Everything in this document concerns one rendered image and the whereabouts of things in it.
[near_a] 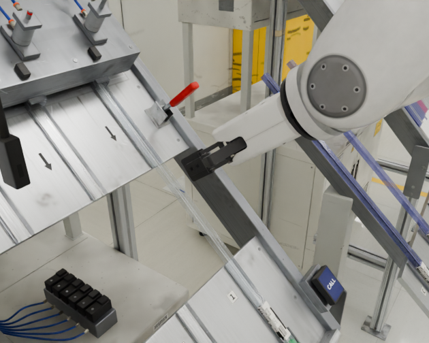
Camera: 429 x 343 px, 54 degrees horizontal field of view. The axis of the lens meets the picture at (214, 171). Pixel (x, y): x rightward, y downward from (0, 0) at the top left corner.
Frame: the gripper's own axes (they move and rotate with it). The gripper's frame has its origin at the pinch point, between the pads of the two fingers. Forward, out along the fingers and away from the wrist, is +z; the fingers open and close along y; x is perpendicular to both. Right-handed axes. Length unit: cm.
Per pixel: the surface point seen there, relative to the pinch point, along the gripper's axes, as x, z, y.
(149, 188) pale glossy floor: 6, 160, -107
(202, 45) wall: -70, 171, -231
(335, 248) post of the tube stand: 31.8, 13.4, -32.7
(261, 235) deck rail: 15.4, 7.3, -8.0
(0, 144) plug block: -10.0, -4.2, 25.6
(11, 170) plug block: -7.9, -3.4, 25.5
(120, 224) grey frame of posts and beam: 4.7, 46.0, -10.1
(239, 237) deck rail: 14.7, 12.0, -8.0
